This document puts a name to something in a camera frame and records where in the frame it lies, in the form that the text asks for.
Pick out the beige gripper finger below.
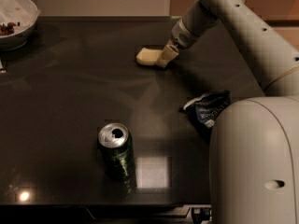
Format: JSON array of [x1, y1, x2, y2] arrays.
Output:
[[156, 45, 179, 68]]

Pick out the yellow sponge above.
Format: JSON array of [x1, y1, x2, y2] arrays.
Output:
[[135, 48, 162, 66]]

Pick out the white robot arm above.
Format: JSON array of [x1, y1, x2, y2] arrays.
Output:
[[170, 0, 299, 224]]

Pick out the green soda can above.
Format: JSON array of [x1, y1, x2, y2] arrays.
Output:
[[97, 123, 135, 180]]

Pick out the blue chip bag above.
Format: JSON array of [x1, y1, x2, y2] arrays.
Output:
[[182, 91, 231, 129]]

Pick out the white bowl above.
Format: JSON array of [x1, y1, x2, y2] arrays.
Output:
[[0, 0, 40, 51]]

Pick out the white napkin in bowl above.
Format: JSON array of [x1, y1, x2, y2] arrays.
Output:
[[0, 0, 36, 26]]

